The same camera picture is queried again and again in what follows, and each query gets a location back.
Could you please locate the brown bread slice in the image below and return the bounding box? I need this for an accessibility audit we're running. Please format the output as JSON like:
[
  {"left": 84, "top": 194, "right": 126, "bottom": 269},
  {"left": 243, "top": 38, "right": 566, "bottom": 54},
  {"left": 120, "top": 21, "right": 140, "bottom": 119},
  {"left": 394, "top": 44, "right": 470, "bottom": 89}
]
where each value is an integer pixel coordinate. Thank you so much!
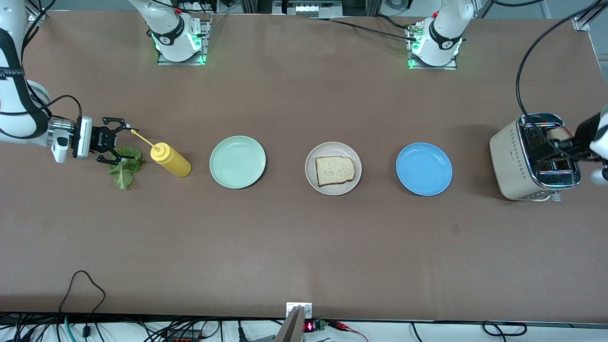
[
  {"left": 315, "top": 156, "right": 356, "bottom": 187},
  {"left": 546, "top": 127, "right": 575, "bottom": 142}
]

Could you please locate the green lettuce leaf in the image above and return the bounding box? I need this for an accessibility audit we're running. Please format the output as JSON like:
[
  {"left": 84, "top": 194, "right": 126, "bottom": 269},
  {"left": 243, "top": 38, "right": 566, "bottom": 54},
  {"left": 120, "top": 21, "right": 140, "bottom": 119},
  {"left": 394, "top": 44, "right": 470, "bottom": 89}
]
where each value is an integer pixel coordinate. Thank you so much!
[{"left": 108, "top": 146, "right": 143, "bottom": 190}]

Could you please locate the yellow squeeze bottle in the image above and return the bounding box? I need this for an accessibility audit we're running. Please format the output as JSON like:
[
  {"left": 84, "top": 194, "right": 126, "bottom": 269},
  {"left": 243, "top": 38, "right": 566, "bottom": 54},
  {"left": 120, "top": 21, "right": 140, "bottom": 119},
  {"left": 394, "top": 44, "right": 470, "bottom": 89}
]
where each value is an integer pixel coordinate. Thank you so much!
[{"left": 131, "top": 129, "right": 192, "bottom": 178}]

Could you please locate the green plate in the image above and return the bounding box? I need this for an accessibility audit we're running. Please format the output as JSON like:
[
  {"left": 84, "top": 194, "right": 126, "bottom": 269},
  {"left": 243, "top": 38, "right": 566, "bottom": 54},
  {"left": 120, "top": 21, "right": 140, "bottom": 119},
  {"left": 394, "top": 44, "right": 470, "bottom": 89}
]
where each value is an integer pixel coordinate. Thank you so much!
[{"left": 209, "top": 136, "right": 266, "bottom": 190}]

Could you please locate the blue plate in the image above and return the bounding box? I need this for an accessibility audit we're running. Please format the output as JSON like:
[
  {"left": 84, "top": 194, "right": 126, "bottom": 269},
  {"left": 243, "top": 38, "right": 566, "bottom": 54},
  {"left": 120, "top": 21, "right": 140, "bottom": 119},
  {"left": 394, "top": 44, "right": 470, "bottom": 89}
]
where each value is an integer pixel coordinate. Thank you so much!
[{"left": 396, "top": 142, "right": 453, "bottom": 197}]

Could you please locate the beige plate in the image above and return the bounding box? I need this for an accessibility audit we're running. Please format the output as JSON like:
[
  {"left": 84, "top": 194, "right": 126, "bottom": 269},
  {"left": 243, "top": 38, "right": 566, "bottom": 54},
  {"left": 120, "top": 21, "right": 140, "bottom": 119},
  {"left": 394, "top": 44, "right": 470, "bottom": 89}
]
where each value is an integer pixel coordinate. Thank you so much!
[{"left": 305, "top": 142, "right": 362, "bottom": 196}]

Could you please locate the beige chrome toaster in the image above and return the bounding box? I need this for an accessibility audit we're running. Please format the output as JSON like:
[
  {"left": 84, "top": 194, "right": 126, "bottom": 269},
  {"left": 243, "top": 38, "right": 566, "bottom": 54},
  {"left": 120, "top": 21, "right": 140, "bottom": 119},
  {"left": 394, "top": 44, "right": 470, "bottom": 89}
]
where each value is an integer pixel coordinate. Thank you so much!
[{"left": 489, "top": 113, "right": 582, "bottom": 203}]

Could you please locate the lit electronics box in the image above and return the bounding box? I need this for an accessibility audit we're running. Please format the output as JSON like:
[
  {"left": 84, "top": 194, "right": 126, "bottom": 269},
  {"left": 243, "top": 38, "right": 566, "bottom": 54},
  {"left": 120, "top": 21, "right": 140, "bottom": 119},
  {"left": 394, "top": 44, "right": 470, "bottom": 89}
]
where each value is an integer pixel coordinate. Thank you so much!
[{"left": 272, "top": 0, "right": 343, "bottom": 19}]

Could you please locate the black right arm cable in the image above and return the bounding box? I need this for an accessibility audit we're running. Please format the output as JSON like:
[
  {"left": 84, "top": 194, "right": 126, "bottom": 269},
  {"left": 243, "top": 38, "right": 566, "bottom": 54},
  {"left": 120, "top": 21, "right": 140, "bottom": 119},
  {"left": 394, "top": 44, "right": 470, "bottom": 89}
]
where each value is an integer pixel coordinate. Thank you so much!
[{"left": 21, "top": 0, "right": 83, "bottom": 119}]

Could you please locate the aluminium frame profile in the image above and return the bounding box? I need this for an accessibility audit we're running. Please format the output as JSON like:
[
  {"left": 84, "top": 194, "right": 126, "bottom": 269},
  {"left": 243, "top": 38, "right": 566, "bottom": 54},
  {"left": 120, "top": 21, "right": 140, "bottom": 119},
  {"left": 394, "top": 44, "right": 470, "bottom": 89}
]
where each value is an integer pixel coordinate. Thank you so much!
[
  {"left": 572, "top": 0, "right": 608, "bottom": 32},
  {"left": 26, "top": 0, "right": 47, "bottom": 23}
]

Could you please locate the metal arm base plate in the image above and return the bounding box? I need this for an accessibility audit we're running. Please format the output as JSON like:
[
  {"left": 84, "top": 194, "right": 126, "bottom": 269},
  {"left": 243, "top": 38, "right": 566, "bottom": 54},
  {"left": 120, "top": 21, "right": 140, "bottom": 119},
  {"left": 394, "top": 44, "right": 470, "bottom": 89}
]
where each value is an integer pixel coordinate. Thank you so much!
[
  {"left": 157, "top": 13, "right": 212, "bottom": 66},
  {"left": 407, "top": 24, "right": 458, "bottom": 71}
]

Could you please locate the thin black looped cable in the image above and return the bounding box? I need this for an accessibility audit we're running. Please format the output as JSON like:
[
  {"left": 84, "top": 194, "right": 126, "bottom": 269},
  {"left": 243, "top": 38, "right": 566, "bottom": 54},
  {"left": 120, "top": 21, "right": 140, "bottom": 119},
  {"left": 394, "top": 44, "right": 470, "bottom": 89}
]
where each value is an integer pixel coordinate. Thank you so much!
[{"left": 58, "top": 270, "right": 106, "bottom": 339}]

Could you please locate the black coiled cable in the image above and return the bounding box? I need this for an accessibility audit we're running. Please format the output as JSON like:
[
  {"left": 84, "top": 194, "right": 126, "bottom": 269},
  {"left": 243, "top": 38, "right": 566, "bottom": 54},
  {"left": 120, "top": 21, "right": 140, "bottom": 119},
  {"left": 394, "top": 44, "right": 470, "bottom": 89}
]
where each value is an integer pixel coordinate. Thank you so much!
[{"left": 482, "top": 322, "right": 528, "bottom": 337}]

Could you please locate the short black table cable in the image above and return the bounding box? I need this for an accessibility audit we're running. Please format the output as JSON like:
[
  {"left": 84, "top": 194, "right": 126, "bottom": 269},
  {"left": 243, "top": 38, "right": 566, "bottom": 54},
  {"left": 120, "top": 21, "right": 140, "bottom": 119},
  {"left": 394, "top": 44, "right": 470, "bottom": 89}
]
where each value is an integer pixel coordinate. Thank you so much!
[{"left": 374, "top": 14, "right": 418, "bottom": 31}]

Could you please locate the long black table cable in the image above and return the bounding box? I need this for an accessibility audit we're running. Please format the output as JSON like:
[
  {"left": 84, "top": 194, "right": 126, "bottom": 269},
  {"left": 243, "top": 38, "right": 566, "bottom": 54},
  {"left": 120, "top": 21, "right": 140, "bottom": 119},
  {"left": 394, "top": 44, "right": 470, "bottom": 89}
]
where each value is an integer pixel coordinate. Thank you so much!
[{"left": 308, "top": 17, "right": 418, "bottom": 42}]

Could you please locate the silver camera mount bracket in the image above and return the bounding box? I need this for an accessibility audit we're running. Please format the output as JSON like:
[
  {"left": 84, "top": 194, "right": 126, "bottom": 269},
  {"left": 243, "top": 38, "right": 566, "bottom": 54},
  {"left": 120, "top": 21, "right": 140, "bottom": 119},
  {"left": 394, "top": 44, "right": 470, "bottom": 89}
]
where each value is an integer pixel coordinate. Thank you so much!
[{"left": 286, "top": 302, "right": 313, "bottom": 320}]

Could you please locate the grey camera mount pole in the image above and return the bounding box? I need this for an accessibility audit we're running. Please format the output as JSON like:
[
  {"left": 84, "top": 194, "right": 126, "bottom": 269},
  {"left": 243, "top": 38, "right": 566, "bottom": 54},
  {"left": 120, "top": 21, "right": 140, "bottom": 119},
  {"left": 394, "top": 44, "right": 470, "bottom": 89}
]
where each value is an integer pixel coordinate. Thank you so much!
[{"left": 274, "top": 306, "right": 305, "bottom": 342}]

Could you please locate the red clip wire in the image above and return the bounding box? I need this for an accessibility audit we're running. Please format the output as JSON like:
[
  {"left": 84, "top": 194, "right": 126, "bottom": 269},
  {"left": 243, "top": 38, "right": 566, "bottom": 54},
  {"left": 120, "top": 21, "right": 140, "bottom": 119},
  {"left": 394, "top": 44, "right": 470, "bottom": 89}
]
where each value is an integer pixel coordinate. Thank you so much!
[{"left": 328, "top": 321, "right": 369, "bottom": 342}]

